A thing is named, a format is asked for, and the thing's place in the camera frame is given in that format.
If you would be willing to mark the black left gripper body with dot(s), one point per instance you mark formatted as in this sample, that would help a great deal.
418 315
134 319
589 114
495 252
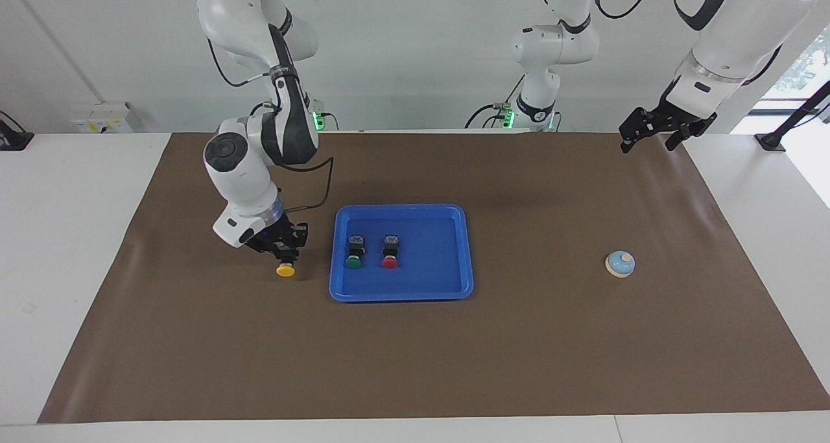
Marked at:
668 120

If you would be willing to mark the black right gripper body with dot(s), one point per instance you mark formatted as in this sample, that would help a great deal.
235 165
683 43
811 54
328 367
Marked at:
282 235

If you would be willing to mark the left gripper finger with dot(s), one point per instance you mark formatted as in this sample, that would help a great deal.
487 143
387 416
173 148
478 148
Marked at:
627 141
675 141

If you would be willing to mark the yellow push button switch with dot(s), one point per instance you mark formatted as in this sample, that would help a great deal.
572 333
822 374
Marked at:
285 271

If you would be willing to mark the green push button switch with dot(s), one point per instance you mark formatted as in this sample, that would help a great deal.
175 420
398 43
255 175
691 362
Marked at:
353 262

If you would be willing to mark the red push button switch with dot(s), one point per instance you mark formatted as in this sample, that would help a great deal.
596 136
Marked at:
390 262

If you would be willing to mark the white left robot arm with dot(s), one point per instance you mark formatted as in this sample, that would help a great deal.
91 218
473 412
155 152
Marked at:
733 41

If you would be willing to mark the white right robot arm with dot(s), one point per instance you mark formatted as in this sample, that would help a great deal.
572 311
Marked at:
240 177

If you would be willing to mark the light blue service bell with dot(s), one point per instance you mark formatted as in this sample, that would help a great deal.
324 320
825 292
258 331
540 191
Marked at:
620 265

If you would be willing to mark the blue plastic tray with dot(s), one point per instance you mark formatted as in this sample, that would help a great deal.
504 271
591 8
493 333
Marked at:
434 261

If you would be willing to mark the brown table mat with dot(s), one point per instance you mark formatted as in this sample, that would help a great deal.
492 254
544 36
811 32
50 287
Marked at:
259 352

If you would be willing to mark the glass window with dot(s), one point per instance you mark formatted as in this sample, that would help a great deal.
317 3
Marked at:
810 67

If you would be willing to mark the white wall socket box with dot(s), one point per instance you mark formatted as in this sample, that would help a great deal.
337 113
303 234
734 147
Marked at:
100 119

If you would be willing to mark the black clamp mount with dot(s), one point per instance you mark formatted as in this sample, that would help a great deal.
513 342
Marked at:
14 141

